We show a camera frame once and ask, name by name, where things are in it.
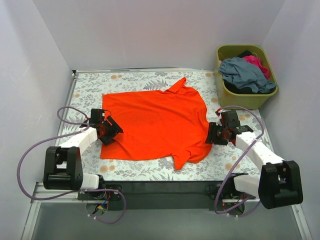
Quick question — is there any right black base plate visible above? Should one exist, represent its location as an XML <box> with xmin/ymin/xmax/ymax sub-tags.
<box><xmin>205</xmin><ymin>183</ymin><xmax>256</xmax><ymax>201</ymax></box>

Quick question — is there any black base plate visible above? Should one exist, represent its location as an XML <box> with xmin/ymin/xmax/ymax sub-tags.
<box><xmin>77</xmin><ymin>184</ymin><xmax>123</xmax><ymax>201</ymax></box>
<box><xmin>205</xmin><ymin>183</ymin><xmax>256</xmax><ymax>201</ymax></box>

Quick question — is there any orange t-shirt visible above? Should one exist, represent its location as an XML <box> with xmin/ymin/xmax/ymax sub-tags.
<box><xmin>100</xmin><ymin>77</ymin><xmax>212</xmax><ymax>170</ymax></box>

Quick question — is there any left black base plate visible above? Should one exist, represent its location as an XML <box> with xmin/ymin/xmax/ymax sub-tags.
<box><xmin>77</xmin><ymin>184</ymin><xmax>123</xmax><ymax>201</ymax></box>

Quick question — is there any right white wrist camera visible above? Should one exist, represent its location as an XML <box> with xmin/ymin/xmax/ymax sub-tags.
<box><xmin>215</xmin><ymin>107</ymin><xmax>226</xmax><ymax>126</ymax></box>

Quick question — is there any olive green plastic bin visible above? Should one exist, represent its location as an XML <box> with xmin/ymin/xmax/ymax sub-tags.
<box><xmin>214</xmin><ymin>44</ymin><xmax>279</xmax><ymax>110</ymax></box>

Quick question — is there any grey-blue t-shirt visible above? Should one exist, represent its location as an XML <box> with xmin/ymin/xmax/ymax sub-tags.
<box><xmin>218</xmin><ymin>57</ymin><xmax>277</xmax><ymax>95</ymax></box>

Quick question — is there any pink t-shirt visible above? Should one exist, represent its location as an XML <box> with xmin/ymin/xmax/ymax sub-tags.
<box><xmin>243</xmin><ymin>55</ymin><xmax>270</xmax><ymax>80</ymax></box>

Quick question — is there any aluminium frame rail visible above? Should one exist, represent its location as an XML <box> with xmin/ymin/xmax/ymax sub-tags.
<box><xmin>22</xmin><ymin>174</ymin><xmax>312</xmax><ymax>240</ymax></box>

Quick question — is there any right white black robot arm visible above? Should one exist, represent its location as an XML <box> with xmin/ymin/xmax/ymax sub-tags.
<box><xmin>206</xmin><ymin>107</ymin><xmax>303</xmax><ymax>209</ymax></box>

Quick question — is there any floral patterned table mat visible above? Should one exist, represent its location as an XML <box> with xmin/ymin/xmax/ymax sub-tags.
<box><xmin>59</xmin><ymin>70</ymin><xmax>260</xmax><ymax>181</ymax></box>

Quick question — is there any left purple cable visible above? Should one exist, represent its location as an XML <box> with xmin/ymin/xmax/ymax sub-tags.
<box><xmin>16</xmin><ymin>106</ymin><xmax>127</xmax><ymax>224</ymax></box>

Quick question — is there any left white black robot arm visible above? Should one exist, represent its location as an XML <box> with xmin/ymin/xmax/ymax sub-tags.
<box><xmin>43</xmin><ymin>108</ymin><xmax>123</xmax><ymax>200</ymax></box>

